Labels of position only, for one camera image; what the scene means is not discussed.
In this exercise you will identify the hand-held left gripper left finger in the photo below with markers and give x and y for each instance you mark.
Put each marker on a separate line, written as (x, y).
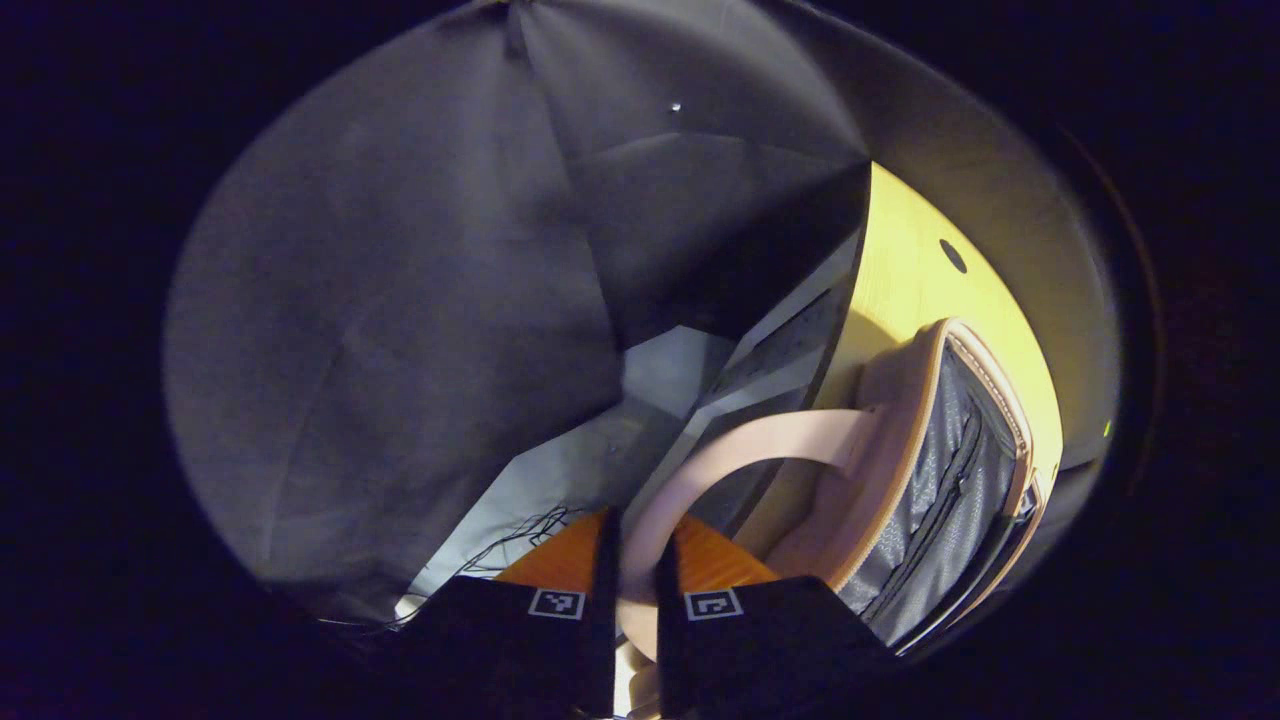
(605, 650)

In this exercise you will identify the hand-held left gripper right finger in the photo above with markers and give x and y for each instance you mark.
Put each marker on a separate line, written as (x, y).
(668, 650)

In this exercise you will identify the pink suitcase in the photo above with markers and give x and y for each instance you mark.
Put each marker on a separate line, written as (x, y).
(900, 430)

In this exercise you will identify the black table grommet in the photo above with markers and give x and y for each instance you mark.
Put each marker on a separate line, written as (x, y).
(952, 256)

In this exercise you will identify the grey table leg frame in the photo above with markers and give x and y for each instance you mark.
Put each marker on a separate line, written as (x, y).
(780, 350)

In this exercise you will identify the loose black threads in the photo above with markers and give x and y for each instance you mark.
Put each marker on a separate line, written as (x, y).
(530, 528)

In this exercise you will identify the black backdrop cloth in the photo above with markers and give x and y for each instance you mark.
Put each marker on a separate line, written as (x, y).
(400, 300)

